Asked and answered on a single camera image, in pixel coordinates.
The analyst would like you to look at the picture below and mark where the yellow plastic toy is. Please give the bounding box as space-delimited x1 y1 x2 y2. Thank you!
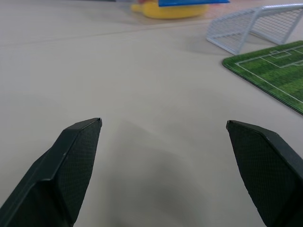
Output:
131 0 209 20

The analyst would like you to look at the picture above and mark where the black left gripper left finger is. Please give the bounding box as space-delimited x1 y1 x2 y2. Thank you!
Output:
0 117 103 227

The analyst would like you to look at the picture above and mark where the white mini soccer goal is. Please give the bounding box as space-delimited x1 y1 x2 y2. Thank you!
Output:
205 3 303 56

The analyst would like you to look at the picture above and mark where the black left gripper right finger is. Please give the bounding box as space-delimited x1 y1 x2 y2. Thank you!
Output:
226 120 303 227

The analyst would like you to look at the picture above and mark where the blue plastic board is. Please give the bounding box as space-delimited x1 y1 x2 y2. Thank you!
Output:
157 0 231 8

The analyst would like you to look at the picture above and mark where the green soccer field mat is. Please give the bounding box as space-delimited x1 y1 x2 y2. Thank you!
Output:
222 40 303 116

